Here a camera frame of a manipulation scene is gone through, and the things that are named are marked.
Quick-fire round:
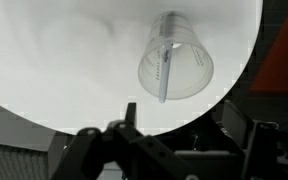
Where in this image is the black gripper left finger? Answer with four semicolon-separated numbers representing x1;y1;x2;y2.
50;102;198;180

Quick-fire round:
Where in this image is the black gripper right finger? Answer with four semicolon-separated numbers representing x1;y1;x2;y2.
222;99;280;180

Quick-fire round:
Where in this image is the clear plastic measuring cup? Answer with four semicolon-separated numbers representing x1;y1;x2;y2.
137;10;215;101

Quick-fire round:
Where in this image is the orange floor mat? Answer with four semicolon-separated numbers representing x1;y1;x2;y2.
249;9;288;96

